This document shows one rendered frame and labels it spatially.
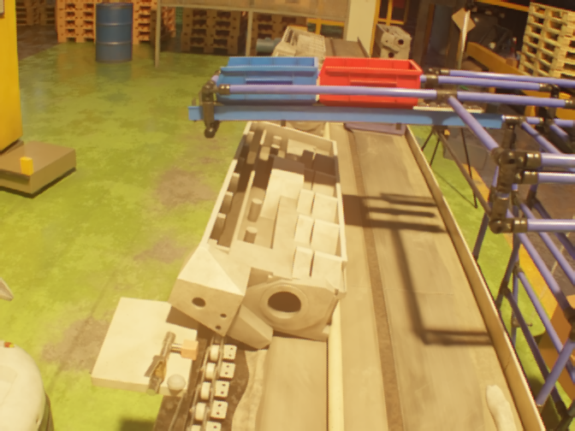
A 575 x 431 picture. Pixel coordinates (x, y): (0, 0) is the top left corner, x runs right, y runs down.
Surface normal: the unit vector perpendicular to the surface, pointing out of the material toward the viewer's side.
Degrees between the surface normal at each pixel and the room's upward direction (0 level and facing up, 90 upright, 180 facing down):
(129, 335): 0
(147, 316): 0
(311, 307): 90
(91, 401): 0
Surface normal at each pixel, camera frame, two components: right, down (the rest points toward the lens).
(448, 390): 0.09, -0.89
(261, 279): -0.07, 0.44
